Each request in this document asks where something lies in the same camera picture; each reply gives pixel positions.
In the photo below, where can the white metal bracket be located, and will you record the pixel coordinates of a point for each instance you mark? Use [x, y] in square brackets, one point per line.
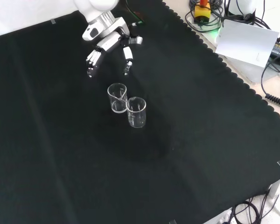
[278, 186]

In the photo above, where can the pale power strip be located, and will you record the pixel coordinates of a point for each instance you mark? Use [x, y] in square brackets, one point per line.
[226, 217]

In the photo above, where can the yellow stop button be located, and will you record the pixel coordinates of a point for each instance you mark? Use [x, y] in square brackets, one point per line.
[202, 12]

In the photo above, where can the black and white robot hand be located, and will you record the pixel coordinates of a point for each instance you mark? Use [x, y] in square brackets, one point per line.
[109, 42]

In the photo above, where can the black scalloped bench cloth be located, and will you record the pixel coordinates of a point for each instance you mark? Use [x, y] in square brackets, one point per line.
[60, 130]

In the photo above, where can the clear glass beaker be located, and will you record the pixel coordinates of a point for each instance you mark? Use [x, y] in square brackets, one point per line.
[117, 109]
[136, 122]

